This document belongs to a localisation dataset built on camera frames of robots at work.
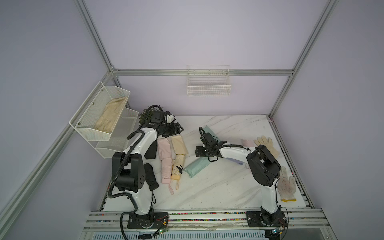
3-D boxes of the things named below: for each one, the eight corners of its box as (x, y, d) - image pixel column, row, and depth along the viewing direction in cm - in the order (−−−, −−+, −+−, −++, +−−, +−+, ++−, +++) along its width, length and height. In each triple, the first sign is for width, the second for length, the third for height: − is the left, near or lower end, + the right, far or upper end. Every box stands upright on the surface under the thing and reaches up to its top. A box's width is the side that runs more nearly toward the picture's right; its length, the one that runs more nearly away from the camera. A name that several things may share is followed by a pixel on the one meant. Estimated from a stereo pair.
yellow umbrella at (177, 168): (168, 188, 85) (167, 186, 82) (176, 156, 99) (175, 153, 96) (179, 189, 85) (178, 187, 82) (185, 157, 98) (185, 154, 96)
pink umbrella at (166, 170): (161, 195, 83) (160, 194, 81) (162, 161, 97) (161, 158, 94) (173, 194, 84) (172, 192, 81) (172, 160, 97) (172, 157, 95)
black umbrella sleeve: (145, 159, 98) (144, 157, 96) (149, 142, 107) (148, 140, 105) (155, 159, 98) (154, 157, 96) (158, 142, 107) (158, 140, 105)
